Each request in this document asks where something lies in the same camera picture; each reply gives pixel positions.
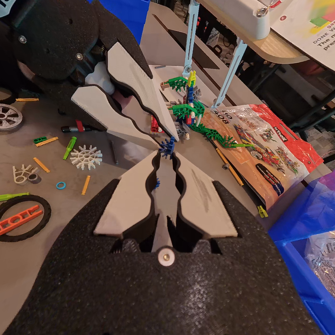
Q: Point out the block picture instruction sheet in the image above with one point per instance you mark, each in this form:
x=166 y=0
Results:
x=301 y=21

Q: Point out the orange red toy package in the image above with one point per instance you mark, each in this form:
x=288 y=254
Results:
x=248 y=162

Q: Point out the orange bar connector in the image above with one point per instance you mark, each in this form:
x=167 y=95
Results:
x=34 y=212

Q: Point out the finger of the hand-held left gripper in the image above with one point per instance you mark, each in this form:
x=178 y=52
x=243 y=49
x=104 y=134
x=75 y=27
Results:
x=136 y=76
x=99 y=110

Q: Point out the yellow clip connector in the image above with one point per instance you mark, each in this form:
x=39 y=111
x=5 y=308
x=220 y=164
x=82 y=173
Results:
x=262 y=211

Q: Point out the long lime green rod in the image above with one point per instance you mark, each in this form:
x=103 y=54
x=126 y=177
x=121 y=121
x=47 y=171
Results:
x=13 y=196

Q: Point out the short lime green rod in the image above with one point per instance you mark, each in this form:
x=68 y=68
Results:
x=69 y=148

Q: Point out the black rubber tyre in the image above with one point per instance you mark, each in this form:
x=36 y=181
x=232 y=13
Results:
x=48 y=216

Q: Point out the clear plastic parts bag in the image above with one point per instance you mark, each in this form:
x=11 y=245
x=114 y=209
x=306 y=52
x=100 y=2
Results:
x=322 y=261

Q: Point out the green bar connector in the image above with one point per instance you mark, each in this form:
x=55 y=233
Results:
x=39 y=140

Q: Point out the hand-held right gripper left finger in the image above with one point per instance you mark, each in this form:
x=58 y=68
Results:
x=125 y=206

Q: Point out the colourful construction toy model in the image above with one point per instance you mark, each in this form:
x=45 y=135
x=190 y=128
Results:
x=183 y=110

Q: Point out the white wooden book stand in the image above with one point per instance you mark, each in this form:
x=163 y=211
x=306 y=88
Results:
x=235 y=15

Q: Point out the blue snowflake connector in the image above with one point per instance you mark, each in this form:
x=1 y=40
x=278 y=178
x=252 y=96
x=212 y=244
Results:
x=166 y=148
x=157 y=183

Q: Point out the white snowflake connector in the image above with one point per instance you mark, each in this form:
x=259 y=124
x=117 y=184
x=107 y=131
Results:
x=86 y=151

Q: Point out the silver spoked wheel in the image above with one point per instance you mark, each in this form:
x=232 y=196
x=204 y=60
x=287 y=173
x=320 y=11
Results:
x=10 y=125

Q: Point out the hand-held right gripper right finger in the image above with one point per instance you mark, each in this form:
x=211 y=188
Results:
x=206 y=209

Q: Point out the grey metal pin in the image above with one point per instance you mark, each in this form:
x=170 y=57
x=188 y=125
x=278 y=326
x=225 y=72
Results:
x=114 y=154

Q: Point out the blue plastic bin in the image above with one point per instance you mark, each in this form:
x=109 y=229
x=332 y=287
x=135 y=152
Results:
x=125 y=15
x=293 y=251

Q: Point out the long yellow rod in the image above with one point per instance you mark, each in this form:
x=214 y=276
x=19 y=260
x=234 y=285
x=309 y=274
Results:
x=235 y=175

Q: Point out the ivory fan connector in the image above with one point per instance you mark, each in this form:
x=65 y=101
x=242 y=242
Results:
x=19 y=178

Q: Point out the short yellow rod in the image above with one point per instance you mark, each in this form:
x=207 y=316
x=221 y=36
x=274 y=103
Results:
x=85 y=185
x=41 y=165
x=27 y=99
x=49 y=140

